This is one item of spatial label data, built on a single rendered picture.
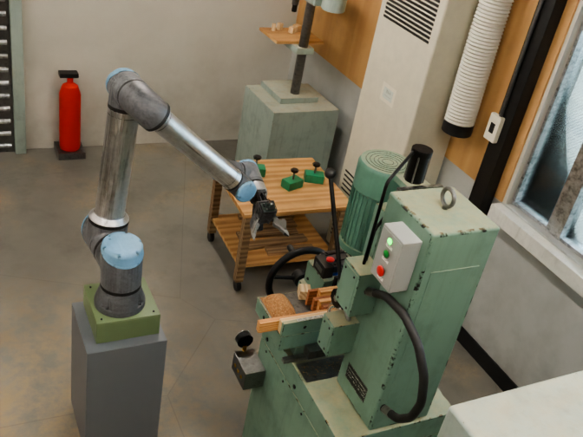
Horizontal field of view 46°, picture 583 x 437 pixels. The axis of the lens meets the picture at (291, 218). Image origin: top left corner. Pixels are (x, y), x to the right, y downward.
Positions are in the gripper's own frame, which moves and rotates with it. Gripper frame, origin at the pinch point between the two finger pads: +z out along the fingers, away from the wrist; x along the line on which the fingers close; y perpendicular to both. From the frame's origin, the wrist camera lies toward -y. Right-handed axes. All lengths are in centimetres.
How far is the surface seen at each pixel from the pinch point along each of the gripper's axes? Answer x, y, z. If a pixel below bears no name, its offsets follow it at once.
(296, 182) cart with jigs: 59, -62, -76
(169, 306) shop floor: -14, -108, -36
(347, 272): -12, 59, 53
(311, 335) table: -8, 17, 51
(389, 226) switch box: -9, 82, 53
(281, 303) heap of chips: -14.6, 18.5, 37.9
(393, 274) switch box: -10, 75, 64
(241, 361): -21.8, -13.8, 42.1
